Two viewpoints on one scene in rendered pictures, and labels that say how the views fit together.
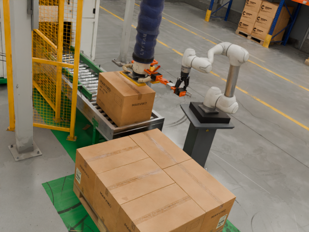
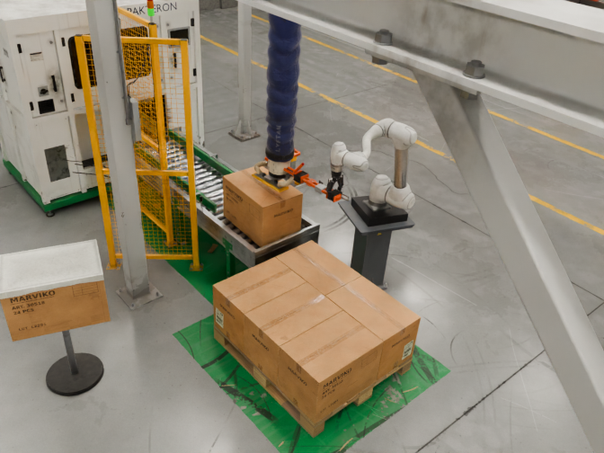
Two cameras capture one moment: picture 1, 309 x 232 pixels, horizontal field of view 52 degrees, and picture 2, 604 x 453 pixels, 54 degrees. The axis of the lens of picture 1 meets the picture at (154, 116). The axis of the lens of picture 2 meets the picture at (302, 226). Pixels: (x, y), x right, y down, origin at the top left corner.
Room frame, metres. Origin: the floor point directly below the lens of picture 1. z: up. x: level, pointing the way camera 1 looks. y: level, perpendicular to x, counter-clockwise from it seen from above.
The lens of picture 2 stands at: (-1.00, 0.02, 3.40)
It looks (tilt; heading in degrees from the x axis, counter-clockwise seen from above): 34 degrees down; 0
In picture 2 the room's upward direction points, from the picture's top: 4 degrees clockwise
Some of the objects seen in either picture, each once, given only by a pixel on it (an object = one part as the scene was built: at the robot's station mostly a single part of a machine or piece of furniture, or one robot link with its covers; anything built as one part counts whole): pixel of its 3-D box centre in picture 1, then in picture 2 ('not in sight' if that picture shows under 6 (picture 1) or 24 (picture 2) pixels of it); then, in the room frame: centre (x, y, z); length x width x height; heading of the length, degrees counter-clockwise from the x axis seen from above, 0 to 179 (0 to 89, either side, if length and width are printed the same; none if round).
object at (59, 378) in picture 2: not in sight; (68, 344); (1.93, 1.61, 0.31); 0.40 x 0.40 x 0.62
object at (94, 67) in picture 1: (96, 67); (212, 159); (4.31, 0.98, 0.60); 1.60 x 0.10 x 0.09; 43
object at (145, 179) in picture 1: (150, 188); (313, 321); (2.31, -0.10, 0.34); 1.20 x 1.00 x 0.40; 43
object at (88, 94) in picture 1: (61, 70); (165, 173); (3.95, 1.38, 0.60); 1.60 x 0.10 x 0.09; 43
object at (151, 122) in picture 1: (139, 124); (288, 239); (3.01, 0.14, 0.58); 0.70 x 0.03 x 0.06; 133
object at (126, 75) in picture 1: (132, 77); (270, 180); (3.06, 0.31, 1.11); 0.34 x 0.10 x 0.05; 46
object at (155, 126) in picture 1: (138, 132); (287, 250); (3.01, 0.14, 0.47); 0.70 x 0.03 x 0.15; 133
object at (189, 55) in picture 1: (189, 57); (340, 153); (2.71, -0.20, 1.56); 0.13 x 0.11 x 0.16; 51
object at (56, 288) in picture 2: not in sight; (56, 288); (1.93, 1.61, 0.82); 0.60 x 0.40 x 0.40; 114
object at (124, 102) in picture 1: (124, 97); (262, 205); (3.26, 0.38, 0.75); 0.60 x 0.40 x 0.40; 40
